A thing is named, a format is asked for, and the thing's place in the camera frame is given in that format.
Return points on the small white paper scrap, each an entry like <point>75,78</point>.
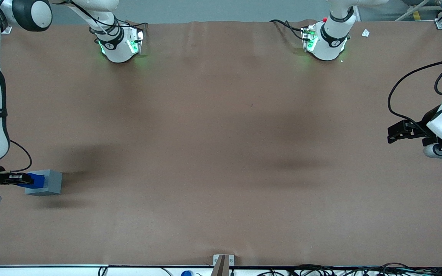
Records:
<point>365,33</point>

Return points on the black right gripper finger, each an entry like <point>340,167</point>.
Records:
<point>19,181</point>
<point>15,175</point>

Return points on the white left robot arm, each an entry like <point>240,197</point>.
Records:
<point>328,42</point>

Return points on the gray square base block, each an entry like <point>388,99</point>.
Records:
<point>52,184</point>

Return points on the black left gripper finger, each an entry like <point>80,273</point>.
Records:
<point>401,125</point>
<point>395,137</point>

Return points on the blue cube part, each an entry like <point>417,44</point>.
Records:
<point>37,181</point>

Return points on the small blue round object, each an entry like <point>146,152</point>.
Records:
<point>186,273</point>

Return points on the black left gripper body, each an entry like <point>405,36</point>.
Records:
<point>423,128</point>

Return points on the metal bracket with post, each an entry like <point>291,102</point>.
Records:
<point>221,264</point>

